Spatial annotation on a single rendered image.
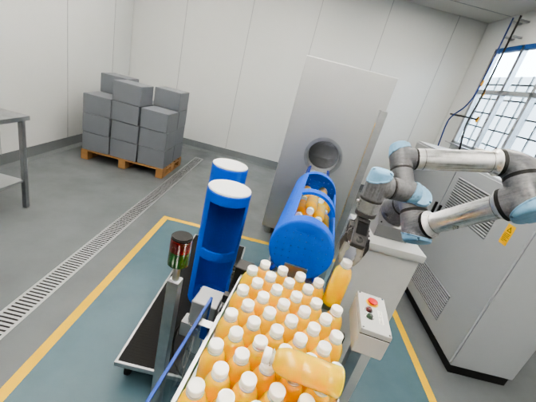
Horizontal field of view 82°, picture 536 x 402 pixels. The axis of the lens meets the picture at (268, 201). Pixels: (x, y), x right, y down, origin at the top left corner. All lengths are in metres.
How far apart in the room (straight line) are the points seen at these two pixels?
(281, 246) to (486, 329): 1.89
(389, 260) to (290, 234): 0.54
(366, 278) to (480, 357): 1.56
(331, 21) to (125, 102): 3.73
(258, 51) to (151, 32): 2.01
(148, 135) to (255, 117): 2.40
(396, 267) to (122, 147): 4.07
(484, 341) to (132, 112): 4.51
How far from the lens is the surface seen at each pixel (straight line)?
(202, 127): 6.54
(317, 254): 1.36
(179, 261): 0.96
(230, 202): 1.87
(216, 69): 6.39
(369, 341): 1.13
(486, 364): 3.12
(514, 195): 1.26
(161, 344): 1.21
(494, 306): 2.76
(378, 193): 1.06
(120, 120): 4.82
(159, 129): 4.59
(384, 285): 1.71
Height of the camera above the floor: 1.75
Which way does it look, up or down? 22 degrees down
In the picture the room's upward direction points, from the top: 15 degrees clockwise
